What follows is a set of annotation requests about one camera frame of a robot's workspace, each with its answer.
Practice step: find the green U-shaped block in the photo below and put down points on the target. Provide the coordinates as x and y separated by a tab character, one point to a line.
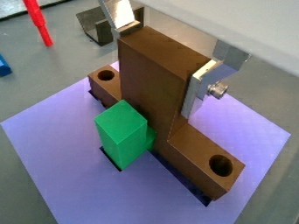
125	135

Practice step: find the red hexagonal peg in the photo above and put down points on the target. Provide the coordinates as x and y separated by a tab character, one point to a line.
37	20

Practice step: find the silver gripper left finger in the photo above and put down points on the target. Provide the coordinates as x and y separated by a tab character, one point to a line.
120	16

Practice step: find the purple insertion board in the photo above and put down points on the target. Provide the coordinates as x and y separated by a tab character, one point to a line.
54	138

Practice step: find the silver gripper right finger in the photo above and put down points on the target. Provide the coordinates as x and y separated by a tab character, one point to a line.
204	82

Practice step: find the black angled bracket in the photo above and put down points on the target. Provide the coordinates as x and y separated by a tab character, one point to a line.
97	29

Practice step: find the brown T-shaped block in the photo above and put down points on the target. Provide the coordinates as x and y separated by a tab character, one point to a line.
150	80

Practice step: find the blue stepped peg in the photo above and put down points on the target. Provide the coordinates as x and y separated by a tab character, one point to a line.
4	67

